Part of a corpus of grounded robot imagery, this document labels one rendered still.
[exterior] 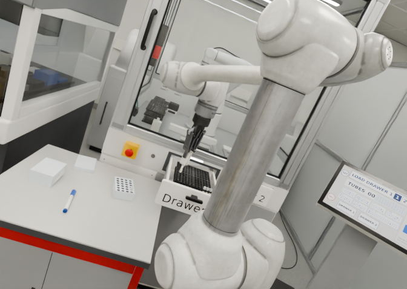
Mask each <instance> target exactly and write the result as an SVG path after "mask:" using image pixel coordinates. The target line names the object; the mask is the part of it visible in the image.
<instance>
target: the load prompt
mask: <svg viewBox="0 0 407 289"><path fill-rule="evenodd" d="M349 178H351V179H353V180H355V181H357V182H359V183H361V184H363V185H365V186H367V187H369V188H371V189H373V190H375V191H376V192H378V193H380V194H382V195H384V196H386V197H388V198H390V199H392V200H394V201H396V202H398V203H400V204H402V205H404V206H406V207H407V197H406V196H404V195H402V194H400V193H398V192H396V191H394V190H392V189H390V188H388V187H386V186H384V185H382V184H380V183H378V182H376V181H373V180H371V179H369V178H367V177H365V176H363V175H361V174H359V173H357V172H355V171H353V170H352V172H351V173H350V175H349Z"/></svg>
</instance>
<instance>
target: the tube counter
mask: <svg viewBox="0 0 407 289"><path fill-rule="evenodd" d="M366 196H367V197H369V198H371V199H372V200H374V201H376V202H378V203H380V204H382V205H384V206H386V207H388V208H390V209H392V210H393V211H395V212H397V213H399V214H401V215H403V216H405V213H406V211H407V209H406V208H404V207H402V206H400V205H398V204H396V203H394V202H393V201H390V200H389V199H387V198H384V197H383V196H381V195H379V194H377V193H375V192H373V191H371V190H369V191H368V193H367V195H366Z"/></svg>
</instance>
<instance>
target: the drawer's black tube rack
mask: <svg viewBox="0 0 407 289"><path fill-rule="evenodd" d="M181 166H182V164H180V162H177V166H175V169H174V178H173V182H175V183H178V184H181V183H179V182H176V181H174V180H175V178H176V179H179V180H182V181H185V182H188V183H191V184H193V186H194V185H197V186H199V187H202V188H203V187H204V186H206V187H209V188H211V183H210V175H209V172H207V171H204V170H201V169H198V168H196V167H192V166H190V165H185V166H184V167H183V169H182V172H181V173H180V172H179V170H180V168H181ZM181 185H184V184H181ZM184 186H187V185H184ZM187 187H190V186H187ZM190 188H193V187H190ZM193 189H195V190H199V189H196V188H193ZM199 191H202V190H199Z"/></svg>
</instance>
